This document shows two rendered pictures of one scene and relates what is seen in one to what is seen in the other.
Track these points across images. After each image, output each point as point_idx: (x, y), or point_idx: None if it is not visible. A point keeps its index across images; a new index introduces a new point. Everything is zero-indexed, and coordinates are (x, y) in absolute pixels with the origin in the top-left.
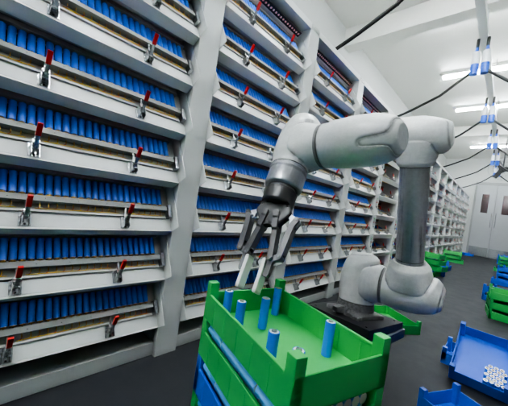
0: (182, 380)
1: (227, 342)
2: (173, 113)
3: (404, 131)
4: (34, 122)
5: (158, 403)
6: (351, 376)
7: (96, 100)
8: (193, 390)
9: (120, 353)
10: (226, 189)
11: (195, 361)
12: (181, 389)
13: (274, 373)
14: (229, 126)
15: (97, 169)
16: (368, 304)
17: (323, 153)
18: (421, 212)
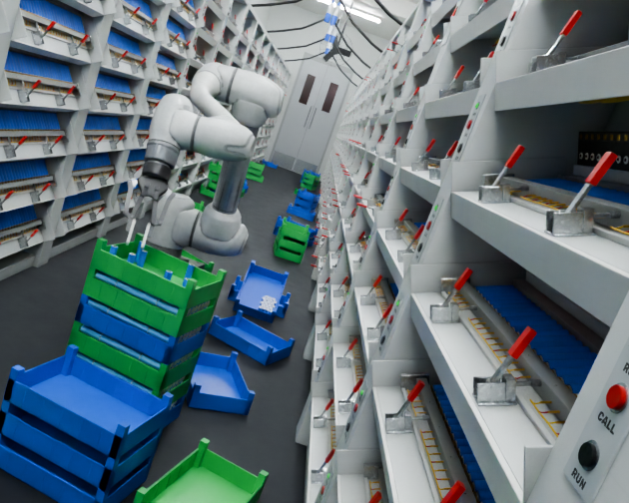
0: None
1: (129, 281)
2: None
3: (254, 144)
4: None
5: None
6: (209, 290)
7: None
8: (75, 320)
9: None
10: (21, 103)
11: None
12: None
13: (177, 290)
14: (31, 7)
15: None
16: (179, 248)
17: (199, 146)
18: (244, 166)
